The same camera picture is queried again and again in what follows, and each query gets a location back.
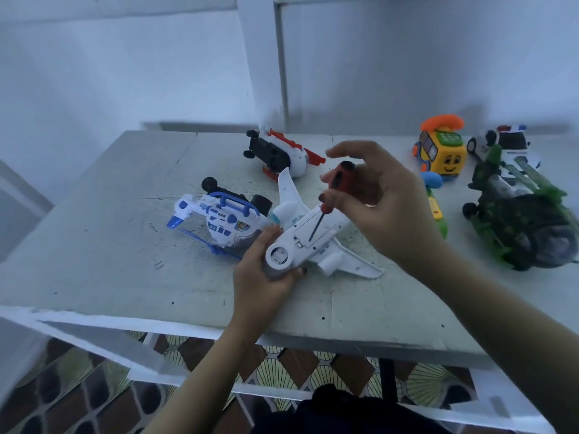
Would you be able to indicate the person's right hand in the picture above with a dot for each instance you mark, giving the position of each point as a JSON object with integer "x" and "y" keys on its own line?
{"x": 398, "y": 208}

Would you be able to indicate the person's left hand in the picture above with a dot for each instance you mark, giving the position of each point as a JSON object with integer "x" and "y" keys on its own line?
{"x": 262, "y": 293}

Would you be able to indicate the green orange toy car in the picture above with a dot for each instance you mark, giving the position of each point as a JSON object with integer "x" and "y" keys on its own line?
{"x": 436, "y": 208}

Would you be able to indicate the red screwdriver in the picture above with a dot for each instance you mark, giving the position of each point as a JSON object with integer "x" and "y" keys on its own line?
{"x": 339, "y": 181}

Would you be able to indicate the white toy airplane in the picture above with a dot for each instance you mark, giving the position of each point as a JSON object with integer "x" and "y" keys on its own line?
{"x": 303, "y": 239}

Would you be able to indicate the yellow orange toy car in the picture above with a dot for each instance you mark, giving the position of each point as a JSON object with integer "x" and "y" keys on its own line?
{"x": 443, "y": 149}

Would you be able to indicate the white blue toy vehicle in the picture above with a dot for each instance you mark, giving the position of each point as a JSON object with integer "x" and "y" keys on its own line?
{"x": 222, "y": 219}

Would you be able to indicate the dark green toy helicopter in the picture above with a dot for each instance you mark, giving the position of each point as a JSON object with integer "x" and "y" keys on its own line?
{"x": 525, "y": 217}

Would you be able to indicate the red white toy vehicle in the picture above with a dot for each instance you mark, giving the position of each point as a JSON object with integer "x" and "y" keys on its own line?
{"x": 280, "y": 151}

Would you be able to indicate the black white toy car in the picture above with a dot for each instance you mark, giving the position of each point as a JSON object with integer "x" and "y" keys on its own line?
{"x": 516, "y": 144}

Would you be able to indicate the person's left forearm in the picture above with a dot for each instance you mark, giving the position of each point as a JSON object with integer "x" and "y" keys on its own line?
{"x": 204, "y": 388}

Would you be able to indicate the person's right forearm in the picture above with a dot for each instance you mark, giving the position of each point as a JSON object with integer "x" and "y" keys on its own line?
{"x": 511, "y": 343}

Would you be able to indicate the person's dark trousers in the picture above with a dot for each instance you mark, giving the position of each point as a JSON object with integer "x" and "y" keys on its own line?
{"x": 353, "y": 413}

